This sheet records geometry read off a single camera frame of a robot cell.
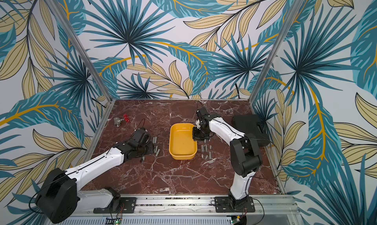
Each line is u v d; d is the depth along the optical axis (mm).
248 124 1013
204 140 836
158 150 922
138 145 644
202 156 899
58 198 399
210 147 931
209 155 900
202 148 925
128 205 733
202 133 772
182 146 899
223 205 732
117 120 1032
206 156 899
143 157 798
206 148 927
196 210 732
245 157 482
